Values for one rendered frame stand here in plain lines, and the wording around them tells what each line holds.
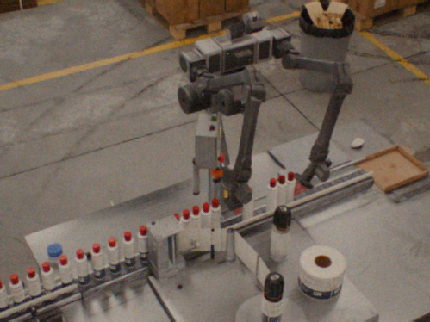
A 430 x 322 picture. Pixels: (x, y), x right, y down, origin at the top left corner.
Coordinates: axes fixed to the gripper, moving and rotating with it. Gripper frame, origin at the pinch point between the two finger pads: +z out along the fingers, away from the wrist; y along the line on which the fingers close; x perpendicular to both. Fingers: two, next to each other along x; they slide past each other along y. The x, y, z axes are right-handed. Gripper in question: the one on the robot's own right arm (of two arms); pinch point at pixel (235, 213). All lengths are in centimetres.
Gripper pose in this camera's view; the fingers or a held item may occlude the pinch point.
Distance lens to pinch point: 350.1
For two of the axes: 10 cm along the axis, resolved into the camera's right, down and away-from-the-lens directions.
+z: -0.1, 7.7, 6.4
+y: 8.8, -3.0, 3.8
